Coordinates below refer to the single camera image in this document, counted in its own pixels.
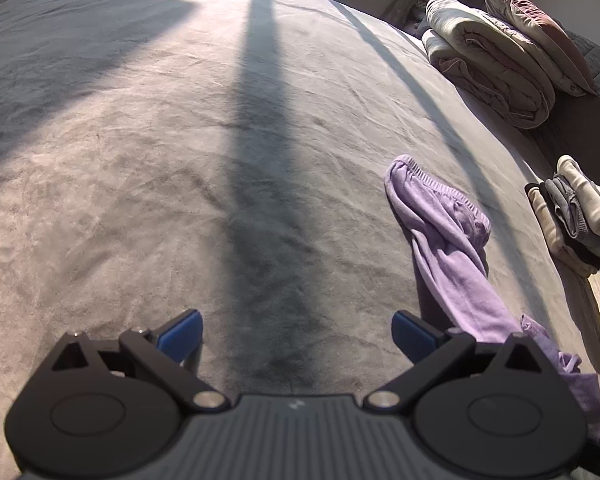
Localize purple pants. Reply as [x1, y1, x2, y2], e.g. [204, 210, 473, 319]
[385, 155, 600, 434]

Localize folded beige garment bottom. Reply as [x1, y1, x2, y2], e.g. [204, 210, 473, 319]
[524, 183, 600, 278]

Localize folded grey garment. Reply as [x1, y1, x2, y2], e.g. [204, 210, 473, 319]
[544, 174, 600, 269]

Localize grey bed sheet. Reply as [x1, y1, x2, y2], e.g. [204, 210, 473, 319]
[0, 0, 600, 479]

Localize folded cream garment top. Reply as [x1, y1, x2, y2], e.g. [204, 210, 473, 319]
[556, 155, 600, 236]

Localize grey quilted headboard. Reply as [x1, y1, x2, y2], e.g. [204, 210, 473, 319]
[530, 32, 600, 185]

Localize folded beige pink quilt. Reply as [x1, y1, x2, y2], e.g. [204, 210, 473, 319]
[419, 0, 556, 130]

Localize pink pillow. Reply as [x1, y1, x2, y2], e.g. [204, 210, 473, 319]
[483, 0, 596, 96]

